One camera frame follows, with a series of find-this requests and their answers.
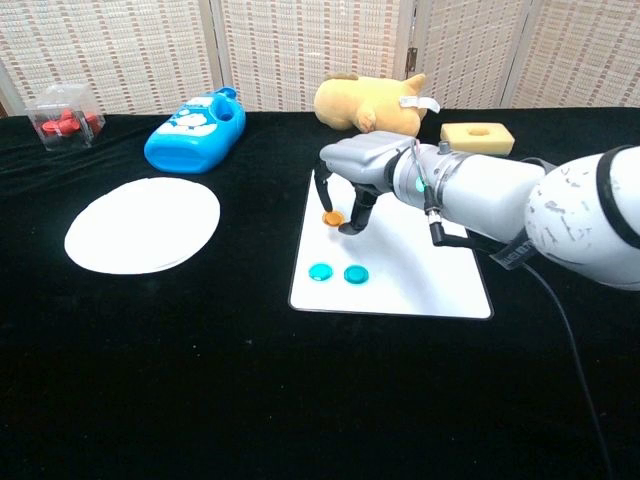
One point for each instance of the white round plate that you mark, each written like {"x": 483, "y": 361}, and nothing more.
{"x": 142, "y": 225}

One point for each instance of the yellow sponge with hole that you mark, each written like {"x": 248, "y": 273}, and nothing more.
{"x": 455, "y": 140}

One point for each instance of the bamboo folding screen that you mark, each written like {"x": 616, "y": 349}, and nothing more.
{"x": 300, "y": 50}

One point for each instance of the black velvet tablecloth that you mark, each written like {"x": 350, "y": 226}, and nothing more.
{"x": 200, "y": 375}

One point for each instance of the white rectangular board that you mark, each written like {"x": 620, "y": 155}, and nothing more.
{"x": 400, "y": 280}

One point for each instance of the clear box of red clips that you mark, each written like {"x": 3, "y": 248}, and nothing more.
{"x": 65, "y": 125}

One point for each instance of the cyan disc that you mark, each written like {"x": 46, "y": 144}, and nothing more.
{"x": 320, "y": 271}
{"x": 356, "y": 273}

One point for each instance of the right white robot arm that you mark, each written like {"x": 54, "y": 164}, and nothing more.
{"x": 500, "y": 190}

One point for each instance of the orange disc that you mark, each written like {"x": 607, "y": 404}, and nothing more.
{"x": 332, "y": 218}

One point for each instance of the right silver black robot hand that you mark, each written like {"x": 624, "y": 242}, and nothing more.
{"x": 365, "y": 157}

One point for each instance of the blue pump soap bottle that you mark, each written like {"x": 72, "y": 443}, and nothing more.
{"x": 190, "y": 145}

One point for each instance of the yellow plush toy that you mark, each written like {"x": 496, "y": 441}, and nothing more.
{"x": 360, "y": 102}

